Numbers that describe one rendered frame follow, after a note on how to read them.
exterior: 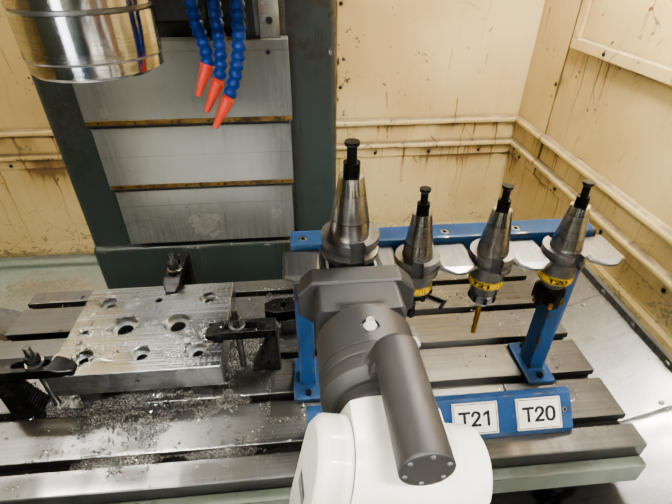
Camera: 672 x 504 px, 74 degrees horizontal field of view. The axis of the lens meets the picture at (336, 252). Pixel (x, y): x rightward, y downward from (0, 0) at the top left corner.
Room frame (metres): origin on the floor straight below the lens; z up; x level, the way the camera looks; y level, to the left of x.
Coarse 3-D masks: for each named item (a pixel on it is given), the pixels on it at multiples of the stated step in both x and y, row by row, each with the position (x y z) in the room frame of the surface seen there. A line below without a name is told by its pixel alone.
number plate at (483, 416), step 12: (456, 408) 0.45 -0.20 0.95; (468, 408) 0.45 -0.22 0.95; (480, 408) 0.46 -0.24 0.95; (492, 408) 0.46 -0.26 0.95; (456, 420) 0.44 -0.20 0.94; (468, 420) 0.44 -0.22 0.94; (480, 420) 0.44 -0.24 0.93; (492, 420) 0.44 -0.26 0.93; (480, 432) 0.43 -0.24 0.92; (492, 432) 0.43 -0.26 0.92
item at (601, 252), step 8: (592, 240) 0.56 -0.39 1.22; (600, 240) 0.56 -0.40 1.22; (592, 248) 0.54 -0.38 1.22; (600, 248) 0.54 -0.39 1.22; (608, 248) 0.54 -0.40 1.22; (592, 256) 0.52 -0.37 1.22; (600, 256) 0.52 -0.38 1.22; (608, 256) 0.52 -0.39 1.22; (616, 256) 0.52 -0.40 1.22; (600, 264) 0.51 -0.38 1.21; (608, 264) 0.50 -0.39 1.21; (616, 264) 0.50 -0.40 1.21
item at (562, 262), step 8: (544, 240) 0.55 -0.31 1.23; (544, 248) 0.53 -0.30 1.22; (552, 248) 0.53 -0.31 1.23; (584, 248) 0.53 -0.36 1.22; (552, 256) 0.51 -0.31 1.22; (560, 256) 0.51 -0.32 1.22; (568, 256) 0.51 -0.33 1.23; (576, 256) 0.51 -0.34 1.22; (584, 256) 0.51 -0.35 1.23; (552, 264) 0.51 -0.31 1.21; (560, 264) 0.51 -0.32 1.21; (568, 264) 0.51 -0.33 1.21; (576, 264) 0.51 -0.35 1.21; (584, 264) 0.51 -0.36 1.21; (568, 272) 0.50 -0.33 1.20
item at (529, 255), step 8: (512, 240) 0.56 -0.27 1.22; (520, 240) 0.56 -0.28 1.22; (528, 240) 0.56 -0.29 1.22; (520, 248) 0.54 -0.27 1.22; (528, 248) 0.54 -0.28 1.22; (536, 248) 0.54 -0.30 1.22; (520, 256) 0.52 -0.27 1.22; (528, 256) 0.52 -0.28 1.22; (536, 256) 0.52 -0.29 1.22; (544, 256) 0.52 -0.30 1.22; (520, 264) 0.50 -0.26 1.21; (528, 264) 0.50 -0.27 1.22; (536, 264) 0.50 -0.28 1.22; (544, 264) 0.50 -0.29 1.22
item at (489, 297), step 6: (474, 288) 0.52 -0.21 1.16; (468, 294) 0.52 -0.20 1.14; (474, 294) 0.51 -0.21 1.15; (480, 294) 0.51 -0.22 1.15; (486, 294) 0.50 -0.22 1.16; (492, 294) 0.51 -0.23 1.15; (474, 300) 0.51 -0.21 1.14; (480, 300) 0.51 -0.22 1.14; (486, 300) 0.50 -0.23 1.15; (492, 300) 0.51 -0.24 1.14; (480, 306) 0.51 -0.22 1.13
